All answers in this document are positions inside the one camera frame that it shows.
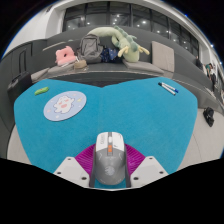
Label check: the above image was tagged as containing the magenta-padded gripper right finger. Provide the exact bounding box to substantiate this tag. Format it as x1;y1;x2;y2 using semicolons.
123;143;169;189

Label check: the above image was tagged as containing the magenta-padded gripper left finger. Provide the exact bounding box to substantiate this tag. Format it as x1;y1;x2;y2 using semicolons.
53;143;98;189

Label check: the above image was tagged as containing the grey and white computer mouse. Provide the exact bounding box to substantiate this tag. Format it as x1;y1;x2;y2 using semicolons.
92;131;129;186

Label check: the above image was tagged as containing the round light blue mouse pad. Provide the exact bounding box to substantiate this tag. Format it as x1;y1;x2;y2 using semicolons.
43;90;88;122

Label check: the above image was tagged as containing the teal felt table mat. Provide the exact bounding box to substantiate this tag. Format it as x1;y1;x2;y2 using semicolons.
13;76;199;190

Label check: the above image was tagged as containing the black bag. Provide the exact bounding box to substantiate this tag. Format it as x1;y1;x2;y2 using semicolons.
203;106;216;128

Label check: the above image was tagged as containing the white marker with black cap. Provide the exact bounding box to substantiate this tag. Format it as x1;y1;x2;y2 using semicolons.
157;82;177;97

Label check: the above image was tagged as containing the small green eraser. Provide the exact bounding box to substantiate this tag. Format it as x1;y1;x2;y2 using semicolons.
34;86;51;97

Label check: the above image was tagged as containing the black suitcase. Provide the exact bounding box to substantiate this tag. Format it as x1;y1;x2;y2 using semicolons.
6;70;34;104

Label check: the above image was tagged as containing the flat grey seat cushion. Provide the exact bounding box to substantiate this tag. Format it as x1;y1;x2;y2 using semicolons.
46;63;79;76
121;58;165;75

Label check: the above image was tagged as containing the small tan pouch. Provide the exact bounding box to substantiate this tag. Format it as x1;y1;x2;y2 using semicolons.
73;59;88;70

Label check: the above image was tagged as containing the upright grey seat cushion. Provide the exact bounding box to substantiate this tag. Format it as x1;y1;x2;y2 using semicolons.
151;40;176;73

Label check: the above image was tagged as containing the pink plush cushion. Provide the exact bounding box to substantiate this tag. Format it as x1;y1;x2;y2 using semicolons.
54;45;78;67

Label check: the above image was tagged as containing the person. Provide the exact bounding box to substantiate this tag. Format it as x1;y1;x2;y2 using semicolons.
204;62;218;84

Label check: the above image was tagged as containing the green dragon plush toy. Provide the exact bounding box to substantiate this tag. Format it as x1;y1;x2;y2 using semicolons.
87;25;151;63

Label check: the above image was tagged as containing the navy patterned cloth bag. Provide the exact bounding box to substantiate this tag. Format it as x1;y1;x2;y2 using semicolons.
100;47;120;64

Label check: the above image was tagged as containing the grey backpack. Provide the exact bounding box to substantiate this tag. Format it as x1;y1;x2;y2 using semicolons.
77;33;104;64

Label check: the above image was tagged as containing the dark glass window wall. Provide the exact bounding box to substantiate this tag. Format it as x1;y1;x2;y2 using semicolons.
62;1;201;59

